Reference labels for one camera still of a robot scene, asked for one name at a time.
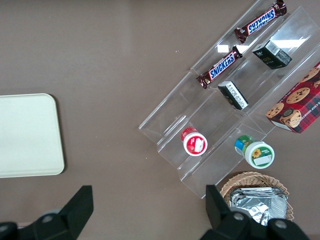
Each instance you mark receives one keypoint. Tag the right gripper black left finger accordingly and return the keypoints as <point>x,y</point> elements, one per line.
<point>72,212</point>

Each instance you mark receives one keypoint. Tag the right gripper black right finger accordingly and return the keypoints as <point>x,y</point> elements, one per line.
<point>222,222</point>

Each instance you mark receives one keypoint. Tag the light wicker basket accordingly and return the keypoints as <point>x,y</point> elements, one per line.
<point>240,178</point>

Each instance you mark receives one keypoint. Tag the cream plastic tray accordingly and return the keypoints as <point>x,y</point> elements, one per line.
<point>27,135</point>

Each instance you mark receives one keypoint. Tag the silver foil packets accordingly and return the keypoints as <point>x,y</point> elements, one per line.
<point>260,205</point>

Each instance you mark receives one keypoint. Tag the green sunflower-lidded jar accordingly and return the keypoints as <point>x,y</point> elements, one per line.
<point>258,153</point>

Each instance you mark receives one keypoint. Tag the red-lidded small jar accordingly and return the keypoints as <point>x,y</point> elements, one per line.
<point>193,143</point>

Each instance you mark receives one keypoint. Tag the clear acrylic stepped display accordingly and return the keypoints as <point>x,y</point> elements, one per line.
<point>175,105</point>

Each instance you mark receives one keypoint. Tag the small dark green box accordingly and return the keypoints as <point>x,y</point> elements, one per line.
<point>271,56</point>
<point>233,96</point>

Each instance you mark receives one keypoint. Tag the red tartan cookie box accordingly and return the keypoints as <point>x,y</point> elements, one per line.
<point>297,105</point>

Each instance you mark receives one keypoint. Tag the Snickers chocolate bar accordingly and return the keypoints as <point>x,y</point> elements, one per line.
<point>221,67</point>
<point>260,22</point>

